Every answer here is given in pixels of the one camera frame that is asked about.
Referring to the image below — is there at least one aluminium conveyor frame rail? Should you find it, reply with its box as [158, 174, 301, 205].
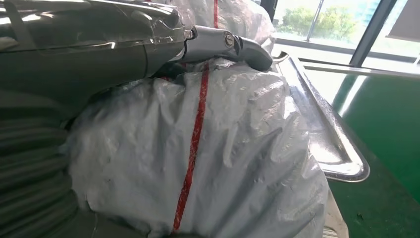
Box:
[297, 57, 420, 79]

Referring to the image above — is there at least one grey parcel bag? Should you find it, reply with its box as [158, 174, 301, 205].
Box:
[64, 0, 330, 238]

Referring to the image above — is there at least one black window frame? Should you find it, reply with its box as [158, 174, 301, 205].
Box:
[261, 0, 420, 68]

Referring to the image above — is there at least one green conveyor belt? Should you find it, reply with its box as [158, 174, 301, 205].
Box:
[331, 73, 420, 204]

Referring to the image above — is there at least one white window sill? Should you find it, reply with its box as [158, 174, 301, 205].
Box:
[274, 38, 420, 64]

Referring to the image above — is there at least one steel scale tray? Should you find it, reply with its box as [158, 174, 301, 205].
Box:
[271, 51, 371, 183]

